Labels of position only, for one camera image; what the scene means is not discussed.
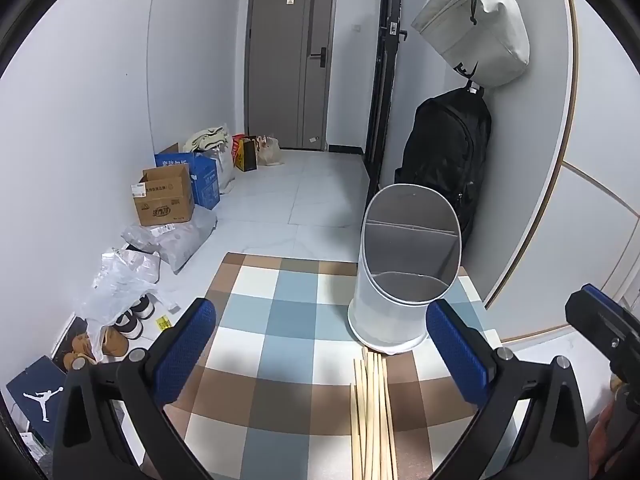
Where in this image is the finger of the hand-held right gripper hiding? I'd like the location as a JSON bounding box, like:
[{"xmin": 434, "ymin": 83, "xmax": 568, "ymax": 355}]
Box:
[{"xmin": 565, "ymin": 284, "xmax": 640, "ymax": 376}]

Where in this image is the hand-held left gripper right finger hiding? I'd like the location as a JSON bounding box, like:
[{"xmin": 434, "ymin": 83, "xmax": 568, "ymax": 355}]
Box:
[{"xmin": 425, "ymin": 301, "xmax": 590, "ymax": 480}]

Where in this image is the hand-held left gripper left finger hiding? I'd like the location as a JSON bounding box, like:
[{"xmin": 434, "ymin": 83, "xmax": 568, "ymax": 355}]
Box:
[{"xmin": 51, "ymin": 298, "xmax": 217, "ymax": 480}]

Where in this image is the white cylindrical utensil holder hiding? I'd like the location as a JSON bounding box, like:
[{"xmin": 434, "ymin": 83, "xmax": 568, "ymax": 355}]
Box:
[{"xmin": 347, "ymin": 183, "xmax": 463, "ymax": 356}]

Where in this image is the bunch of wooden chopsticks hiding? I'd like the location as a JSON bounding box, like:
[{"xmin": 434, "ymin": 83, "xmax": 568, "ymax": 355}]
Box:
[{"xmin": 349, "ymin": 349, "xmax": 399, "ymax": 480}]

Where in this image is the person's right hand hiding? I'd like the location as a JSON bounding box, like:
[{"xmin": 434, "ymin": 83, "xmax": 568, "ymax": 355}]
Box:
[{"xmin": 589, "ymin": 396, "xmax": 640, "ymax": 480}]

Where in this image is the white black sneaker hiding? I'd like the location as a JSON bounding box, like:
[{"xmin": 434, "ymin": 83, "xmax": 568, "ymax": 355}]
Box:
[
  {"xmin": 131, "ymin": 294, "xmax": 156, "ymax": 320},
  {"xmin": 112, "ymin": 310, "xmax": 144, "ymax": 341}
]

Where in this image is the clear crumpled plastic bag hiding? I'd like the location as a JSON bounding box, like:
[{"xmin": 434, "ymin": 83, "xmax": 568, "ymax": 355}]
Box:
[{"xmin": 82, "ymin": 245, "xmax": 173, "ymax": 361}]

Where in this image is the white panel with wooden trim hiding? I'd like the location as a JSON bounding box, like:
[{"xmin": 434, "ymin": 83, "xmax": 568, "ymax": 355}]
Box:
[{"xmin": 484, "ymin": 0, "xmax": 640, "ymax": 345}]

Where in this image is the grey plastic mailer bag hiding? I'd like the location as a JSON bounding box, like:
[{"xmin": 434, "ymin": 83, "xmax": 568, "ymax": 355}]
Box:
[{"xmin": 150, "ymin": 208, "xmax": 218, "ymax": 275}]

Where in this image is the checkered tablecloth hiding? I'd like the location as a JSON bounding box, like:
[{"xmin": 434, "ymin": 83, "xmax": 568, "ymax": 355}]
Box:
[{"xmin": 162, "ymin": 252, "xmax": 518, "ymax": 480}]

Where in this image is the white plastic mailer bag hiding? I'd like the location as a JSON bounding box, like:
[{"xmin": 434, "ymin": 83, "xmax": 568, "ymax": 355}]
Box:
[{"xmin": 121, "ymin": 222, "xmax": 173, "ymax": 256}]

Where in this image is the brown cardboard box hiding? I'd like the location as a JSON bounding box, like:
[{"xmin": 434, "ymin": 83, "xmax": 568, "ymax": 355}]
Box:
[{"xmin": 132, "ymin": 164, "xmax": 196, "ymax": 227}]

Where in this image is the navy shoe box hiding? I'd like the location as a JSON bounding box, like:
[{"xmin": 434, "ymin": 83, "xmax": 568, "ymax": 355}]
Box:
[{"xmin": 5, "ymin": 355, "xmax": 68, "ymax": 436}]

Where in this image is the blue cardboard box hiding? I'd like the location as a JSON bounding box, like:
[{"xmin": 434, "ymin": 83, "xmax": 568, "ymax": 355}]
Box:
[{"xmin": 154, "ymin": 142, "xmax": 222, "ymax": 210}]

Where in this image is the black yellow paper bag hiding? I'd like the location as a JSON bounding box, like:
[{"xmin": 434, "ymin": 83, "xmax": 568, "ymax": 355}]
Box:
[{"xmin": 235, "ymin": 135, "xmax": 259, "ymax": 172}]

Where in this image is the black backpack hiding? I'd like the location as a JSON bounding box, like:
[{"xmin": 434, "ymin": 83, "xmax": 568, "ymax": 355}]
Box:
[{"xmin": 394, "ymin": 85, "xmax": 493, "ymax": 248}]

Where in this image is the beige cloth tote bag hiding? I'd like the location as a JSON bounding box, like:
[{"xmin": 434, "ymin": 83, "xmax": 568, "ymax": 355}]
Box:
[{"xmin": 184, "ymin": 124, "xmax": 232, "ymax": 153}]

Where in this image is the beige plastic bag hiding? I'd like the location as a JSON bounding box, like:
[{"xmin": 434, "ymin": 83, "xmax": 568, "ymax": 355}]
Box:
[{"xmin": 256, "ymin": 135, "xmax": 285, "ymax": 167}]

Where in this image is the black open door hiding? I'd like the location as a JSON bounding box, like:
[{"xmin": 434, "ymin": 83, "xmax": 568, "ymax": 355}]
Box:
[{"xmin": 362, "ymin": 0, "xmax": 411, "ymax": 188}]

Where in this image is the grey entrance door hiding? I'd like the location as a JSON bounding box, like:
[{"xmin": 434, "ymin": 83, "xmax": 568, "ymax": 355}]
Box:
[{"xmin": 245, "ymin": 0, "xmax": 336, "ymax": 151}]

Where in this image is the white duffel bag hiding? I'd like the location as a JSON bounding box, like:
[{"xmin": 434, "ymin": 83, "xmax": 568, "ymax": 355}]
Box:
[{"xmin": 411, "ymin": 0, "xmax": 531, "ymax": 86}]

